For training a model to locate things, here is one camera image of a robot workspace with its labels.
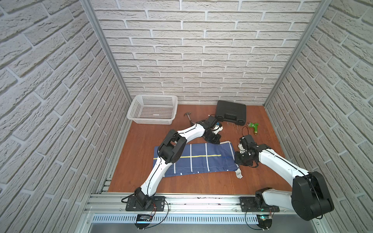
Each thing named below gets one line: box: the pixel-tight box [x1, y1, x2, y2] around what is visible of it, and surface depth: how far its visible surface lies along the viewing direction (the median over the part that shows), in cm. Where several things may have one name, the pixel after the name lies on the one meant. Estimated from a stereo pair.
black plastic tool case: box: [215, 99, 247, 126], surface depth 110 cm
